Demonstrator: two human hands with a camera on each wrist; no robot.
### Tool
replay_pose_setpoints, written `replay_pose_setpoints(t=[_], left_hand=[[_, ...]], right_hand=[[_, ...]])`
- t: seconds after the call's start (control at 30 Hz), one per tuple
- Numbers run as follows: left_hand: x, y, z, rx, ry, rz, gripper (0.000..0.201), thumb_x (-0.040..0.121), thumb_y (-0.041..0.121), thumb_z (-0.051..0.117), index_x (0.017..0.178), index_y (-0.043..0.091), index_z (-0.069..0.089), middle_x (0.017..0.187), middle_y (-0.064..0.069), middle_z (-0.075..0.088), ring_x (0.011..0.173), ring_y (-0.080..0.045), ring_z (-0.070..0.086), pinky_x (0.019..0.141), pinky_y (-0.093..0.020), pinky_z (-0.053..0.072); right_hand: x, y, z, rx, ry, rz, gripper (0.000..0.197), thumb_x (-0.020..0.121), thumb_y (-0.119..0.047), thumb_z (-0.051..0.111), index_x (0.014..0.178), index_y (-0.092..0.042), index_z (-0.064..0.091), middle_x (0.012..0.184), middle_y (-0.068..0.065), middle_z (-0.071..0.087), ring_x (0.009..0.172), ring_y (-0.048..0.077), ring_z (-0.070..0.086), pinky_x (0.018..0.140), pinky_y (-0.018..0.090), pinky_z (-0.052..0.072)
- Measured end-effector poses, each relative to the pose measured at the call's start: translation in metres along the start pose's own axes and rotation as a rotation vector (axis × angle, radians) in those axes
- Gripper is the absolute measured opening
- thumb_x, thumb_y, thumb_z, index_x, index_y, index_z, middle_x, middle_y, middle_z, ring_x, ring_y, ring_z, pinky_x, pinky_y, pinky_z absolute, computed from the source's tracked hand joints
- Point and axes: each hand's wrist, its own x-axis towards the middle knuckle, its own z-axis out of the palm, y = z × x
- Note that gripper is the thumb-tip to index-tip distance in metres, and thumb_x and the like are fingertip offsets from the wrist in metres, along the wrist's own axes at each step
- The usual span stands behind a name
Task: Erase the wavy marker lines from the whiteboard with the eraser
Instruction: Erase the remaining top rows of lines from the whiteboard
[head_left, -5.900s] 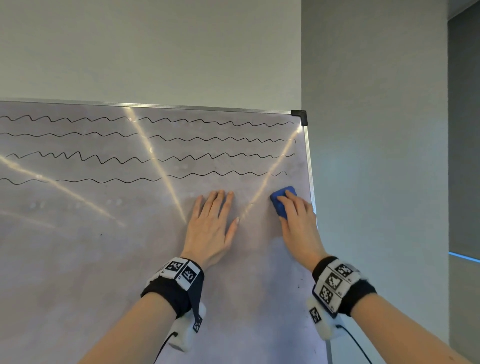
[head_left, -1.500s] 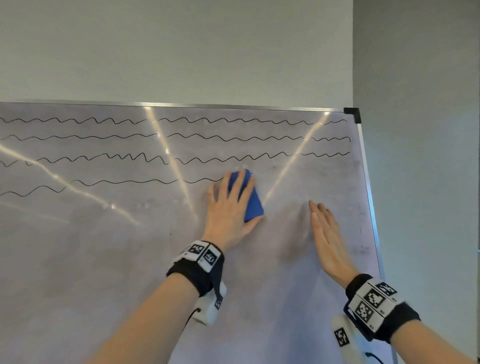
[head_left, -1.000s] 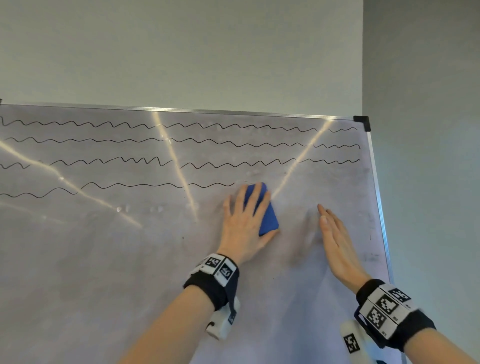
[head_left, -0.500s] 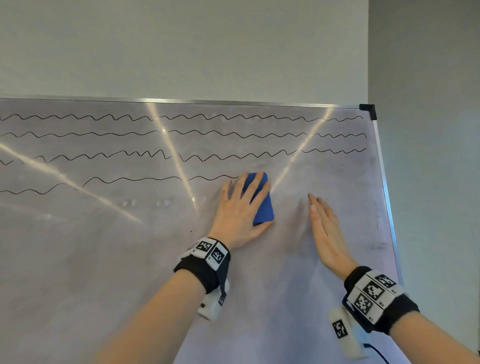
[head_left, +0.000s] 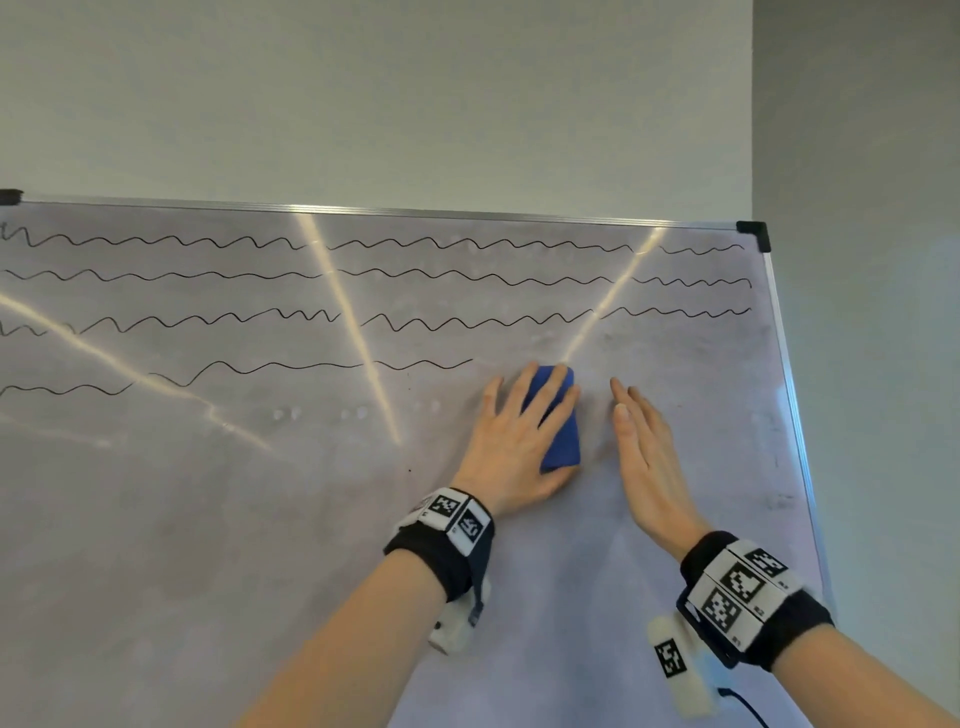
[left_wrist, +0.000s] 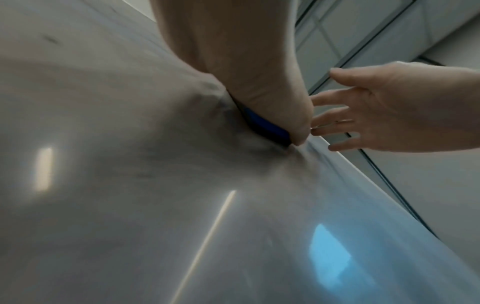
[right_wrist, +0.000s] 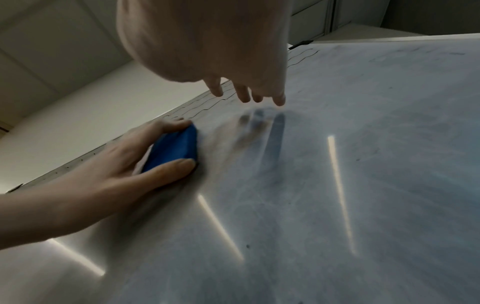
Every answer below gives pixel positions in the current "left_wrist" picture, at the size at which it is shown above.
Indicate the blue whiteboard eraser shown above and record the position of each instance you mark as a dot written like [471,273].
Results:
[266,124]

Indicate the white whiteboard with wavy lines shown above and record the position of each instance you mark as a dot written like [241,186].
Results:
[150,207]

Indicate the person's right hand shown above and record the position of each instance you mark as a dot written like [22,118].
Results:
[405,112]

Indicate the person's left hand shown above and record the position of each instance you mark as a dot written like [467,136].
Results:
[240,50]

